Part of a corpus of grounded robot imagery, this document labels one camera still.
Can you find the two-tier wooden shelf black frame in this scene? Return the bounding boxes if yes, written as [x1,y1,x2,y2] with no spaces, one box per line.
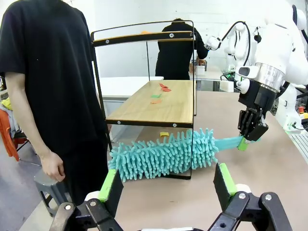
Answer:
[90,19,198,180]

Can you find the beige top background table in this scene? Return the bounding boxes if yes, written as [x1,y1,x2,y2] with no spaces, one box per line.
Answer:
[196,69,223,81]

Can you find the grey stool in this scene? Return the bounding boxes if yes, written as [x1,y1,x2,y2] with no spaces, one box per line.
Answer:
[33,168,74,217]

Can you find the teal microfiber duster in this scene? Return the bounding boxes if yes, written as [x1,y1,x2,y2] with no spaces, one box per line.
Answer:
[108,128,244,182]

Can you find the black background robot cable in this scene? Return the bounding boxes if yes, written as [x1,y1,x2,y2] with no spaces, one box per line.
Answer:
[218,21,252,67]

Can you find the background person in black shirt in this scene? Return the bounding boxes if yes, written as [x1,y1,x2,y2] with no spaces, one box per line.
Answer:
[155,18,208,81]

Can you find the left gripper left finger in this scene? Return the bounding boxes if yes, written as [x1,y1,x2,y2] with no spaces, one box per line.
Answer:
[49,168,125,231]

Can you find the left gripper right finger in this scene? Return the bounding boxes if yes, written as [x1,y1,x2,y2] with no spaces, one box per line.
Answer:
[209,162,293,231]

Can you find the orange garment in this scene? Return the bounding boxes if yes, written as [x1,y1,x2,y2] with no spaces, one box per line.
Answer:
[0,109,20,162]

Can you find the person's right forearm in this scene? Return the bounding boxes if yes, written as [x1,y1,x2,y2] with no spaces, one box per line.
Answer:
[4,71,52,157]

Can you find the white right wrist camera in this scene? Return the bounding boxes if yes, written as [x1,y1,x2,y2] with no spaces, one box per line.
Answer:
[234,66,259,94]

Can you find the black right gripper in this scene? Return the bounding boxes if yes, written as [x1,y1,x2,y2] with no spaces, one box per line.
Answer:
[237,80,277,152]

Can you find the person in black clothes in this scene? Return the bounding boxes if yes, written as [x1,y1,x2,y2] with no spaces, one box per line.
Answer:
[0,0,109,205]

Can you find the person's right hand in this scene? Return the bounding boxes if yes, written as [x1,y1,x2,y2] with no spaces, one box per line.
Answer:
[40,151,67,182]

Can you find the black right arm cable sleeve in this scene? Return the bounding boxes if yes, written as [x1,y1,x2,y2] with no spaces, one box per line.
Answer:
[291,4,308,43]

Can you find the aluminium mounting rail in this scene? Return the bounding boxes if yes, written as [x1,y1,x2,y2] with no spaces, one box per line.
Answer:
[287,131,308,167]

